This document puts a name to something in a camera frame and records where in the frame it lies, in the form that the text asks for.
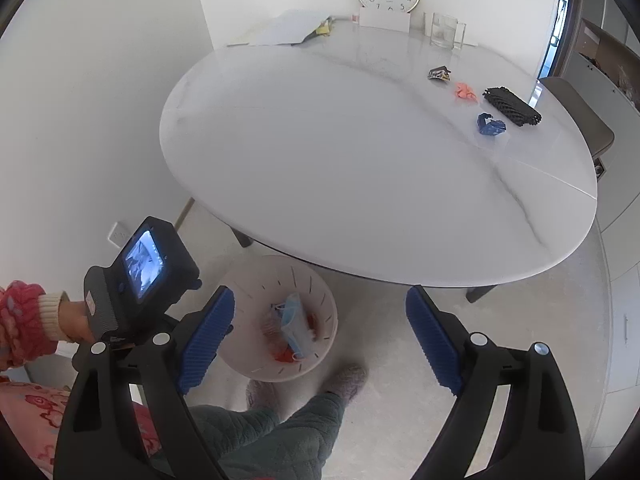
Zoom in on person's left forearm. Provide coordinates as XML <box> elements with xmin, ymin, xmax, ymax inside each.
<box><xmin>0</xmin><ymin>281</ymin><xmax>69</xmax><ymax>372</ymax></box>

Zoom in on white card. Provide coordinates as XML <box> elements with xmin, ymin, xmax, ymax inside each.
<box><xmin>358</xmin><ymin>7</ymin><xmax>412</xmax><ymax>31</ymax></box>

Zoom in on dark table leg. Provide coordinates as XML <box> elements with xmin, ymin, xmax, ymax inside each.
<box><xmin>464</xmin><ymin>284</ymin><xmax>501</xmax><ymax>304</ymax></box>
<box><xmin>229</xmin><ymin>227</ymin><xmax>257</xmax><ymax>249</ymax></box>

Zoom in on grey wall cabinet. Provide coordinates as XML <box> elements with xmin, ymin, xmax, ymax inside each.
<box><xmin>572</xmin><ymin>0</ymin><xmax>640</xmax><ymax>282</ymax></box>

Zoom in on yellow printed packet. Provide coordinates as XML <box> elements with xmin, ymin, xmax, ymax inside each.
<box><xmin>302</xmin><ymin>17</ymin><xmax>335</xmax><ymax>44</ymax></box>

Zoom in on white wall socket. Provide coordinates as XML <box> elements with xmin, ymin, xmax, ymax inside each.
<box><xmin>107</xmin><ymin>221</ymin><xmax>132</xmax><ymax>250</ymax></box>

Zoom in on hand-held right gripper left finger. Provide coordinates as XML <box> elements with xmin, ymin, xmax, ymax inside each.
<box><xmin>52</xmin><ymin>285</ymin><xmax>236</xmax><ymax>480</ymax></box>

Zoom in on dark doorway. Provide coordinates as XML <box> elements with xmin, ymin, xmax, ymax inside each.
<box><xmin>537</xmin><ymin>0</ymin><xmax>585</xmax><ymax>81</ymax></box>

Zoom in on fluffy grey slipper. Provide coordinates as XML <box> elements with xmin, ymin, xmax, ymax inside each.
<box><xmin>246</xmin><ymin>378</ymin><xmax>276</xmax><ymax>409</ymax></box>
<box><xmin>322</xmin><ymin>363</ymin><xmax>369</xmax><ymax>401</ymax></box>

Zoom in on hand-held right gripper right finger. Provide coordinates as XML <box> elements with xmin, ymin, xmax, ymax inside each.
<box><xmin>405</xmin><ymin>285</ymin><xmax>586</xmax><ymax>480</ymax></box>

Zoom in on person's pink patterned jacket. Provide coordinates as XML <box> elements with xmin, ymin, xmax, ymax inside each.
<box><xmin>0</xmin><ymin>379</ymin><xmax>157</xmax><ymax>478</ymax></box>

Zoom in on grey brown chair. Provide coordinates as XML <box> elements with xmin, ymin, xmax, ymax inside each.
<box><xmin>538</xmin><ymin>76</ymin><xmax>615</xmax><ymax>162</ymax></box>

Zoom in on black mesh pad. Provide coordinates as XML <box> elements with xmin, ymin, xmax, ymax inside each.
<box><xmin>482</xmin><ymin>86</ymin><xmax>543</xmax><ymax>129</ymax></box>

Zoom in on blue face mask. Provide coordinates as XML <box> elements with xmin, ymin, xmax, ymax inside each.
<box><xmin>272</xmin><ymin>293</ymin><xmax>321</xmax><ymax>361</ymax></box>

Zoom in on person's green quilted pants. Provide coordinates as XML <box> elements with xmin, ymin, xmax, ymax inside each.
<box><xmin>150</xmin><ymin>392</ymin><xmax>347</xmax><ymax>480</ymax></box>

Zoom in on dark blue crumpled wrapper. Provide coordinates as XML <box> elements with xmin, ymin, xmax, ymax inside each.
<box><xmin>476</xmin><ymin>112</ymin><xmax>508</xmax><ymax>139</ymax></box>

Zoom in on white paper sheets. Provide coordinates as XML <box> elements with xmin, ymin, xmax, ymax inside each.
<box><xmin>227</xmin><ymin>9</ymin><xmax>332</xmax><ymax>49</ymax></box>

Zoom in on person's left hand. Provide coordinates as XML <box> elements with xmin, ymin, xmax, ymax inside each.
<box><xmin>56</xmin><ymin>299</ymin><xmax>96</xmax><ymax>345</ymax></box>

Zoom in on pink waste bin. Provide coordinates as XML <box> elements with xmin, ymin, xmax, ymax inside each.
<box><xmin>216</xmin><ymin>254</ymin><xmax>339</xmax><ymax>379</ymax></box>

